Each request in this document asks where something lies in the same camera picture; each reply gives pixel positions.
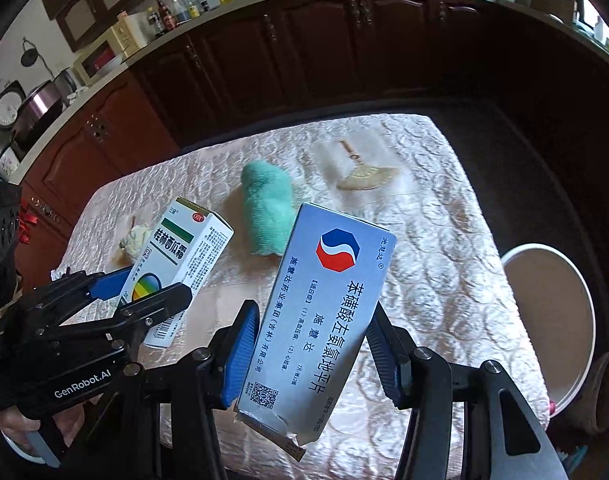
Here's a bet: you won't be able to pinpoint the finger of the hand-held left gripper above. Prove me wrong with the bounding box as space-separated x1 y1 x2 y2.
112 282 194 349
32 266 135 326

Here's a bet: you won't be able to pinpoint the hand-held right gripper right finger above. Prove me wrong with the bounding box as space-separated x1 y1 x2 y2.
367 302 565 480

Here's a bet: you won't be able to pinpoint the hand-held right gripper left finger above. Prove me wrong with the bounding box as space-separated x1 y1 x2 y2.
92 299 261 480

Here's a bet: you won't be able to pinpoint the green and white medicine box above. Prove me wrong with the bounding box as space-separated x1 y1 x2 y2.
117 197 234 350

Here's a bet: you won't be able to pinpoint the blue medicine box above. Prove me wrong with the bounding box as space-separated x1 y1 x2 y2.
233 202 398 463

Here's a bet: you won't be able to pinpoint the white round trash bin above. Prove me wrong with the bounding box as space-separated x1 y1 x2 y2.
499 243 597 416

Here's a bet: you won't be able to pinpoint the person's left hand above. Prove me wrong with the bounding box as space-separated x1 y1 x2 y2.
0 394 91 469

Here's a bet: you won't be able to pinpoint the crumpled tissue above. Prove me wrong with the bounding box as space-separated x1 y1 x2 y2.
119 217 153 264

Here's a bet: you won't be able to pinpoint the red ribbon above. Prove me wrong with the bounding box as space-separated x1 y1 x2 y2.
19 200 40 246

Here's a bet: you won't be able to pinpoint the pink quilted table cover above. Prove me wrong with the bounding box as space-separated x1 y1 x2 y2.
54 115 551 480

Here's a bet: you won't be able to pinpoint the green cloth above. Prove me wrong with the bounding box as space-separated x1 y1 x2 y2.
241 160 298 256

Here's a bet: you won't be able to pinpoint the rice cooker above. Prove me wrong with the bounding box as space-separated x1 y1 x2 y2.
9 80 66 154

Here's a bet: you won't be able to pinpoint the small fan brush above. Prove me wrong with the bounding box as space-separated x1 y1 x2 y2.
336 140 401 192

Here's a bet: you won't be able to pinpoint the round dial kitchen scale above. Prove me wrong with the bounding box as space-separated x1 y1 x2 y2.
0 80 28 131

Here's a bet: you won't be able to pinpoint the steel kettle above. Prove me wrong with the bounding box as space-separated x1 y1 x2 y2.
52 69 80 104

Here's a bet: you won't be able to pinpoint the clear plastic bag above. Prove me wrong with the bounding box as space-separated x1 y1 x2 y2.
315 134 416 197

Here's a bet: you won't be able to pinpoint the cream microwave oven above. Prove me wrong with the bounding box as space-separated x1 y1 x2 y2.
73 45 126 86

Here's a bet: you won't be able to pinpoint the dark red label bottle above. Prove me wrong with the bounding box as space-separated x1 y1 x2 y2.
156 0 177 31

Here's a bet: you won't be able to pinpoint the brown lower kitchen cabinets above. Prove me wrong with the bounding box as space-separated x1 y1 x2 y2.
19 0 609 286

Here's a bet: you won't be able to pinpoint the grey kitchen countertop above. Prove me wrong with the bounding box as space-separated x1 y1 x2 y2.
7 0 609 186

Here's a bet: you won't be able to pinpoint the cardboard box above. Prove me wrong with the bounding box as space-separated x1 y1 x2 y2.
529 0 578 24

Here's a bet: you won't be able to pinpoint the brown upper wall cabinets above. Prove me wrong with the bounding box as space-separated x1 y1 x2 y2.
39 0 216 54

